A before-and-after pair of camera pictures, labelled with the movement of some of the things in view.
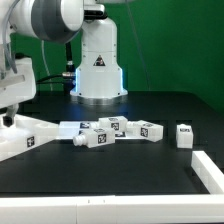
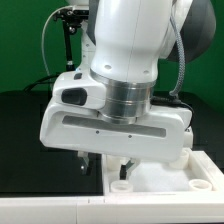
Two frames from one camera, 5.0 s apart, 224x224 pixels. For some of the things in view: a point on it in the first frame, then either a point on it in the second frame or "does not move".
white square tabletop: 24,135 to 183,177
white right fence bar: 208,172 does not move
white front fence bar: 140,209 does not move
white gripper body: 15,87 to 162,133
